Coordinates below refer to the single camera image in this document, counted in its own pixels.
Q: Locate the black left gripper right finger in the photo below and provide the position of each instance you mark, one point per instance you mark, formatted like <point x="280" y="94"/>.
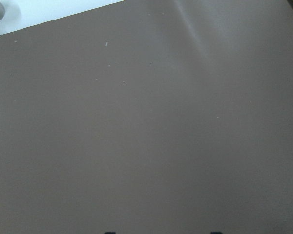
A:
<point x="216" y="232"/>

